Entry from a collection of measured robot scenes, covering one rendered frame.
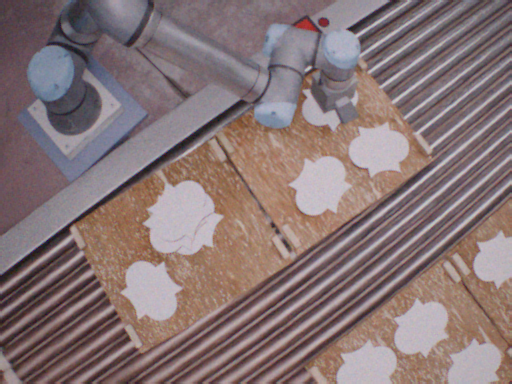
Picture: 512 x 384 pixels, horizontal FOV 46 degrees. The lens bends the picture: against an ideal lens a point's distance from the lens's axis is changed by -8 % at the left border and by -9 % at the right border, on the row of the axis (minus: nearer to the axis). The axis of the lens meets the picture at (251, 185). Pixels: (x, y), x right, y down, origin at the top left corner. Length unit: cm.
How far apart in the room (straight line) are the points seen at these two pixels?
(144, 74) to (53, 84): 125
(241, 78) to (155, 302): 56
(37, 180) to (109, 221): 115
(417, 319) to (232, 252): 45
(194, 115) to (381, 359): 74
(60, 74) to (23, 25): 153
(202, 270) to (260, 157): 30
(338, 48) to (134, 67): 155
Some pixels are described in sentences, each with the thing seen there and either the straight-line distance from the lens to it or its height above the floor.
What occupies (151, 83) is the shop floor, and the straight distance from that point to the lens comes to 268.
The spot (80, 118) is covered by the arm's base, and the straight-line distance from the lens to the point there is 162.
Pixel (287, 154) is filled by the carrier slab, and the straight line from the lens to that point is 155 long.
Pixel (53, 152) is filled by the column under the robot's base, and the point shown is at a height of 87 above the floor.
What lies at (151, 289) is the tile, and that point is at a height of 95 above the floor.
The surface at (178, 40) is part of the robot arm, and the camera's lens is 117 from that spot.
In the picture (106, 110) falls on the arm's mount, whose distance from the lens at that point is 166.
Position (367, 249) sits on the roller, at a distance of 152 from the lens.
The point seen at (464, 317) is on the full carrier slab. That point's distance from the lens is 154.
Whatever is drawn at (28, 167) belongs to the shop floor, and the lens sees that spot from 270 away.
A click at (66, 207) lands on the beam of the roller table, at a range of 161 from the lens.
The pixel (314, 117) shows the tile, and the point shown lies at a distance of 157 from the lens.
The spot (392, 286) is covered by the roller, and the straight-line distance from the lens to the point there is 152.
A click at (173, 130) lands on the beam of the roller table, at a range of 160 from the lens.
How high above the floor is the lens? 241
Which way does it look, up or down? 75 degrees down
